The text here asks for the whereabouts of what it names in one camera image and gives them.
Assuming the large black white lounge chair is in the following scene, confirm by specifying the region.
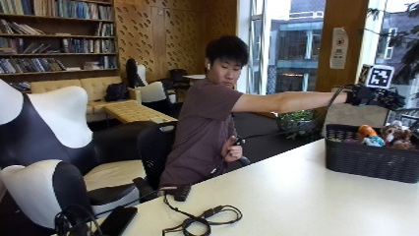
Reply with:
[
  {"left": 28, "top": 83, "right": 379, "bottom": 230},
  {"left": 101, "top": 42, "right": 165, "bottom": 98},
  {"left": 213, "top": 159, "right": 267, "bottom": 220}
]
[{"left": 0, "top": 78, "right": 157, "bottom": 172}]

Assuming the black cable bundle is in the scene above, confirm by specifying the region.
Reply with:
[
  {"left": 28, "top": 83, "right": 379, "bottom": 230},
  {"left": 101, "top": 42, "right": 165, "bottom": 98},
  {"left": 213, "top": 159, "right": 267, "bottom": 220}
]
[{"left": 53, "top": 205, "right": 105, "bottom": 236}]

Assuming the tall black white chair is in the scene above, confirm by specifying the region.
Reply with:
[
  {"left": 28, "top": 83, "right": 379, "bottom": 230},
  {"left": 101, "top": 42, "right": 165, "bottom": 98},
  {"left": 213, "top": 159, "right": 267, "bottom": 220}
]
[{"left": 125, "top": 58, "right": 178, "bottom": 116}]

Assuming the potted green plant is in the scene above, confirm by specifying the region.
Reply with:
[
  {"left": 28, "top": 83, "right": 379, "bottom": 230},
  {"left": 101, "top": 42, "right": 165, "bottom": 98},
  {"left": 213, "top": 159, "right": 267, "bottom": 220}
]
[{"left": 275, "top": 109, "right": 321, "bottom": 141}]

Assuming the black woven basket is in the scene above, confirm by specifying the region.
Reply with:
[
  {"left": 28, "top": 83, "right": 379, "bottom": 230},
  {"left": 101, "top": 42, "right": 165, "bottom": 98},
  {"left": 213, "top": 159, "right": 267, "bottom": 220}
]
[{"left": 325, "top": 123, "right": 419, "bottom": 184}]

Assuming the beige tufted sofa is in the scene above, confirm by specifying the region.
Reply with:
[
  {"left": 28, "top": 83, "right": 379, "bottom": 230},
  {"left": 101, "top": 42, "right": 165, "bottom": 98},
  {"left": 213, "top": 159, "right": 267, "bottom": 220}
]
[{"left": 29, "top": 76, "right": 144, "bottom": 123}]

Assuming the wooden bookshelf with books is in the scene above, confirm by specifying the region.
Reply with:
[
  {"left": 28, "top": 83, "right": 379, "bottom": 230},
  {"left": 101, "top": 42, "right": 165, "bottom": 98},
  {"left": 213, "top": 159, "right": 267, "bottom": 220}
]
[{"left": 0, "top": 0, "right": 121, "bottom": 93}]

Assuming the black looped cable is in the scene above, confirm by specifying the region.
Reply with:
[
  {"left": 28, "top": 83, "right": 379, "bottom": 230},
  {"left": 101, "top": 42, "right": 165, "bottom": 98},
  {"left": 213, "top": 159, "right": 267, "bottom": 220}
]
[{"left": 161, "top": 193, "right": 245, "bottom": 236}]

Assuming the grey planter box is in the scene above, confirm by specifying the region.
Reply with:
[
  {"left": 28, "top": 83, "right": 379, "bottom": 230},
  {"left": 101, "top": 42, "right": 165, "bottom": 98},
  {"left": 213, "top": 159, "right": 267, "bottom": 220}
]
[{"left": 322, "top": 103, "right": 390, "bottom": 133}]

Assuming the teal soft toy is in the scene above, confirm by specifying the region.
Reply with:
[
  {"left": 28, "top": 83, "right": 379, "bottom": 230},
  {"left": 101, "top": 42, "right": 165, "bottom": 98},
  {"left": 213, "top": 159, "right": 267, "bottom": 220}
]
[{"left": 362, "top": 135, "right": 386, "bottom": 148}]

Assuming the the person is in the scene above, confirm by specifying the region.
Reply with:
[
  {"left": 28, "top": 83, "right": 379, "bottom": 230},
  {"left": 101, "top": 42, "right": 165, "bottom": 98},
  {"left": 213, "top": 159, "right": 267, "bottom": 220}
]
[{"left": 158, "top": 34, "right": 407, "bottom": 190}]

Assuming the brown plush toy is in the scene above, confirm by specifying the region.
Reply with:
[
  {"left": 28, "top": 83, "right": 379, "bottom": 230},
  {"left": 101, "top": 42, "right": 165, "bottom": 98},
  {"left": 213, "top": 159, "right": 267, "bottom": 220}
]
[{"left": 379, "top": 120, "right": 416, "bottom": 151}]

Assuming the green tree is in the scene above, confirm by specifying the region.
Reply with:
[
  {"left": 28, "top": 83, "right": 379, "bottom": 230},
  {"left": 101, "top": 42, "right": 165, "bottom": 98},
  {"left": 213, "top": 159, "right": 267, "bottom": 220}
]
[{"left": 366, "top": 0, "right": 419, "bottom": 87}]

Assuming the black smartphone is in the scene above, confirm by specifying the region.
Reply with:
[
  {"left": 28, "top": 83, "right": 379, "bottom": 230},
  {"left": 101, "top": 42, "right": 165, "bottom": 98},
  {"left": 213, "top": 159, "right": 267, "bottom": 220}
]
[{"left": 96, "top": 206, "right": 138, "bottom": 236}]

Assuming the black adapter box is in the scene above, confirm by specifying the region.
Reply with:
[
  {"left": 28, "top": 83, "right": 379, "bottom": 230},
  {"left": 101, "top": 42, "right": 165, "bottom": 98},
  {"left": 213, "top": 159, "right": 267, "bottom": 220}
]
[{"left": 173, "top": 184, "right": 194, "bottom": 203}]

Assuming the black glove cable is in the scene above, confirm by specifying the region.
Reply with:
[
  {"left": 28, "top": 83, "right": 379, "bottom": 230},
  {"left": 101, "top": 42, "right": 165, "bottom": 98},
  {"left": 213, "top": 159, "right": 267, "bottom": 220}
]
[{"left": 209, "top": 83, "right": 357, "bottom": 180}]

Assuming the orange soft toy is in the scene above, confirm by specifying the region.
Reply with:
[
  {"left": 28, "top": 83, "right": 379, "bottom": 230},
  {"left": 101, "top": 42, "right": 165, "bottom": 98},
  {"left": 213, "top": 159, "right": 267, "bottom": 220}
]
[{"left": 358, "top": 124, "right": 379, "bottom": 139}]

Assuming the beige tufted ottoman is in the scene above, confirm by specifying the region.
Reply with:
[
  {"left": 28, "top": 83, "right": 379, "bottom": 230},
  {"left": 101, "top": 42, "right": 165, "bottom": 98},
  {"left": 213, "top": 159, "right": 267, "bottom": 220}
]
[{"left": 103, "top": 100, "right": 178, "bottom": 125}]

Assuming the black armchair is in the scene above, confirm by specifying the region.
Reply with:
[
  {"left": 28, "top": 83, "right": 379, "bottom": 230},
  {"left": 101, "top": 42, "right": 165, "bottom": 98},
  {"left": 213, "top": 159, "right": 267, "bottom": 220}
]
[{"left": 169, "top": 68, "right": 192, "bottom": 90}]

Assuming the black backpack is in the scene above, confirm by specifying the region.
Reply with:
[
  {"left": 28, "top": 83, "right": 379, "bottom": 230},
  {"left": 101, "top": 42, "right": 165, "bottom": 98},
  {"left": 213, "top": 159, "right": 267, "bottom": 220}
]
[{"left": 104, "top": 82, "right": 130, "bottom": 103}]

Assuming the white marker cube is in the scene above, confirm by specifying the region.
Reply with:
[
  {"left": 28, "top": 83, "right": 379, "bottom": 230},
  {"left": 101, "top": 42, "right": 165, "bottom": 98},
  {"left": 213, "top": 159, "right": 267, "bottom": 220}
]
[{"left": 358, "top": 64, "right": 395, "bottom": 90}]

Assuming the black low table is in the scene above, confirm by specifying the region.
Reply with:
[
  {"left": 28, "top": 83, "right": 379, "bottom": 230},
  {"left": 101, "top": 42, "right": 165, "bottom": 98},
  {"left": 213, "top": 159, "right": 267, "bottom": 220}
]
[{"left": 232, "top": 111, "right": 326, "bottom": 165}]

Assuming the black mesh office chair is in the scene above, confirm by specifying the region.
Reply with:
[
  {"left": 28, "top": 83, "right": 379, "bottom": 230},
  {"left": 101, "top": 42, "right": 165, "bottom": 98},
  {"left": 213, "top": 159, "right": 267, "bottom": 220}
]
[{"left": 132, "top": 121, "right": 253, "bottom": 202}]

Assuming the white paper sign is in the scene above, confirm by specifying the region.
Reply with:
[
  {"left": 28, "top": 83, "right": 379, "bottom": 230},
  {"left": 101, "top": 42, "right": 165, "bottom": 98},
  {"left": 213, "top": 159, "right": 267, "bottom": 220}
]
[{"left": 329, "top": 27, "right": 350, "bottom": 71}]

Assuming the small black white lounge chair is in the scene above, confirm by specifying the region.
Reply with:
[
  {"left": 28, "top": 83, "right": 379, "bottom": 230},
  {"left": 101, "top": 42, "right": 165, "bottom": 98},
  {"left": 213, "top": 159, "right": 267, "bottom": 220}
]
[{"left": 0, "top": 159, "right": 148, "bottom": 231}]

